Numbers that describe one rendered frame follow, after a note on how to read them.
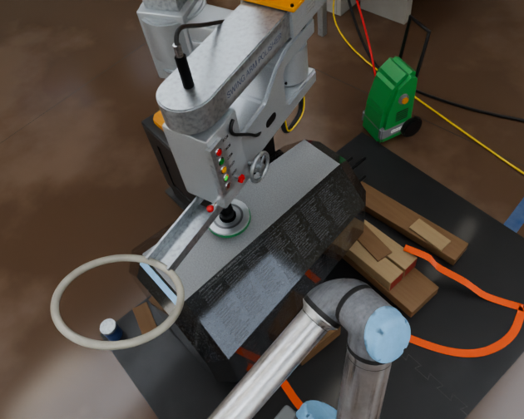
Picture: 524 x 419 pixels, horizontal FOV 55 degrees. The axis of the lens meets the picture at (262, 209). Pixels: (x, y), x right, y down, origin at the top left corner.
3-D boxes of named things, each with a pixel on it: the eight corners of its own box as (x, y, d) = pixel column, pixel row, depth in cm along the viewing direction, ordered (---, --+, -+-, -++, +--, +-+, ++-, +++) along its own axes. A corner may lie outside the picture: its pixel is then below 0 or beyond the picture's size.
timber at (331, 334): (302, 366, 289) (300, 359, 279) (289, 350, 295) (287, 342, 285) (340, 334, 297) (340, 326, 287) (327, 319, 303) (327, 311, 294)
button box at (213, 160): (229, 182, 211) (216, 135, 188) (234, 184, 210) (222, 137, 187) (219, 196, 207) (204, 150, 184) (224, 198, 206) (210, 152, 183)
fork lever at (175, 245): (231, 153, 244) (229, 145, 240) (265, 165, 237) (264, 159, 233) (142, 259, 212) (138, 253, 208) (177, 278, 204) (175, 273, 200)
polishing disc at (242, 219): (259, 217, 243) (258, 215, 242) (224, 244, 236) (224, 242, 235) (231, 193, 254) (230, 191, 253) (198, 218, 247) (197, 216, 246)
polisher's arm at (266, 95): (284, 86, 268) (275, 2, 229) (323, 98, 259) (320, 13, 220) (206, 182, 235) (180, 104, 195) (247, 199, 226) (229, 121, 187)
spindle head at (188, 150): (230, 143, 243) (213, 68, 207) (269, 157, 234) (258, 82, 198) (187, 195, 227) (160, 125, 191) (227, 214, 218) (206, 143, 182)
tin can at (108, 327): (126, 332, 314) (119, 323, 303) (114, 345, 310) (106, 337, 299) (116, 323, 318) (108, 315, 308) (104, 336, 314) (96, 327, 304)
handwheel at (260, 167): (254, 160, 231) (249, 137, 219) (273, 167, 227) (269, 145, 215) (236, 183, 224) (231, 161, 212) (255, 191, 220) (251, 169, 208)
